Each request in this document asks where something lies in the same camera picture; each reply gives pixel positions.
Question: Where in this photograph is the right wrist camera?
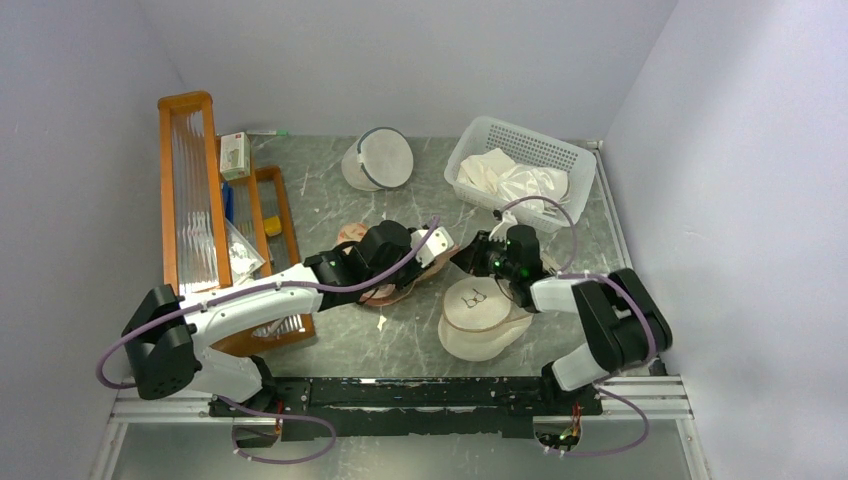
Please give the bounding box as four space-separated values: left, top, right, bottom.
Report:
489 210 518 242

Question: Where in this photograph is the white cylindrical laundry bag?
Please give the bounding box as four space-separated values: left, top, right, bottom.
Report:
341 127 414 191

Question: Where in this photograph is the white marker pen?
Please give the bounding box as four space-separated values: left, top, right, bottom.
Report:
245 129 289 137

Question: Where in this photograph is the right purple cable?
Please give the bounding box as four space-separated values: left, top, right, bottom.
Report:
496 195 658 460

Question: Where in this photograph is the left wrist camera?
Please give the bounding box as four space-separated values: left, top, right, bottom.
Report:
411 227 455 268

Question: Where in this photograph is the white plastic basket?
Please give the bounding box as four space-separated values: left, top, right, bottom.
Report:
444 116 597 233

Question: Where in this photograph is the white cloth in basket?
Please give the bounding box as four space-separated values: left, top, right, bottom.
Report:
457 148 572 204

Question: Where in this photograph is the yellow small block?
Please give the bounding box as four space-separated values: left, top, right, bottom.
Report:
263 216 283 238

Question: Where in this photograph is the plastic bag in rack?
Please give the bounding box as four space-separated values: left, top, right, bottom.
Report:
225 220 265 285

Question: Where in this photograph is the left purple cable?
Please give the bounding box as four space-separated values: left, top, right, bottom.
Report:
95 215 443 465

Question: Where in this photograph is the small white carton box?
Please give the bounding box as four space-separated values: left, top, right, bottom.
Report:
219 132 252 181

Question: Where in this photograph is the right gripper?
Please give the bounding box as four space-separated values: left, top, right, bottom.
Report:
451 230 519 282

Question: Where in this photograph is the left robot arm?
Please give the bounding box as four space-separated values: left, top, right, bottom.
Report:
121 220 455 416

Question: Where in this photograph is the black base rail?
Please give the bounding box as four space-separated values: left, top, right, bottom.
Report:
245 376 603 439

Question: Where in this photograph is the purple cable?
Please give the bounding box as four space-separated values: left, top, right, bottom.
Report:
496 195 658 460
95 215 443 465

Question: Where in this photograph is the beige round laundry bag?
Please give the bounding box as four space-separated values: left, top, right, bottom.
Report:
438 277 533 362

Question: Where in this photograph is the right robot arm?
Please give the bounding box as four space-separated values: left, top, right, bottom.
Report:
451 225 673 414

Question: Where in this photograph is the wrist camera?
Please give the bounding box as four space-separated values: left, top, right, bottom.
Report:
489 210 518 242
411 227 455 268

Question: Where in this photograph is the orange wooden rack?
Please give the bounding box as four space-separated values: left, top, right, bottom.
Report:
157 91 317 358

